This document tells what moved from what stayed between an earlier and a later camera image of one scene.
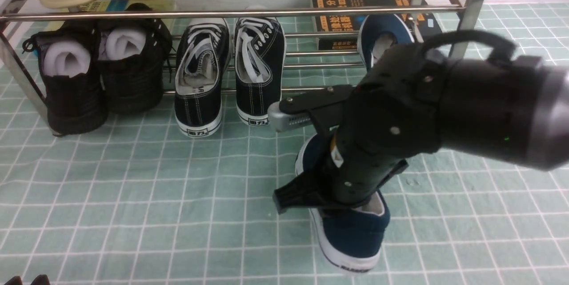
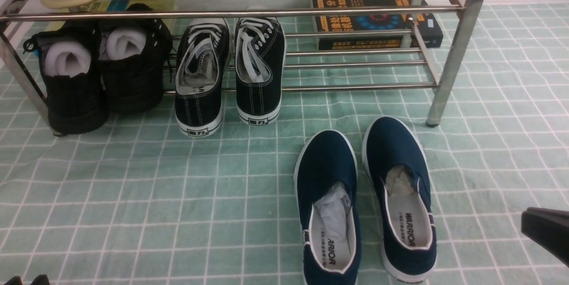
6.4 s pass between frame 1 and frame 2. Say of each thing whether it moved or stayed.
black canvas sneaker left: stayed
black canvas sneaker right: stayed
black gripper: moved
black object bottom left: stayed
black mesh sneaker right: stayed
